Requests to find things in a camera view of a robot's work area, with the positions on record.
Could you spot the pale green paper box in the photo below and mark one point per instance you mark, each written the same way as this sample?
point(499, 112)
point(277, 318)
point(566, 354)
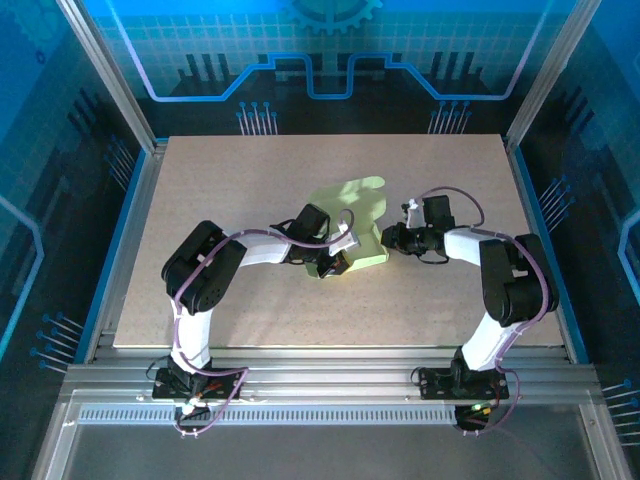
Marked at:
point(367, 255)

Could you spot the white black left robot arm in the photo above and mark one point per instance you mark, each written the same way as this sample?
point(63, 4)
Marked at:
point(197, 325)

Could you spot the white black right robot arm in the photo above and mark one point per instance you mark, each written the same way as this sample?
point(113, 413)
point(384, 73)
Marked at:
point(485, 345)

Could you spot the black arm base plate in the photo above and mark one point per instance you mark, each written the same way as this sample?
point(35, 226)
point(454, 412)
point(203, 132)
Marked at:
point(162, 387)
point(430, 385)

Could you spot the aluminium enclosure post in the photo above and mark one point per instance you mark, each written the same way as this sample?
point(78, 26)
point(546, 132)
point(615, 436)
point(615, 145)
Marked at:
point(110, 75)
point(550, 75)

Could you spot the aluminium frame rail wide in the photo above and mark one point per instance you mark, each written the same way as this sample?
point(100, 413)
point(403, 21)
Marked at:
point(325, 375)

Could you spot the blue table edge strip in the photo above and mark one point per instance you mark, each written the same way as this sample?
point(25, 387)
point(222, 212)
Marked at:
point(116, 250)

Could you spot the aluminium side rail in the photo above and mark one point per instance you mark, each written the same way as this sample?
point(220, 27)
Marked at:
point(132, 250)

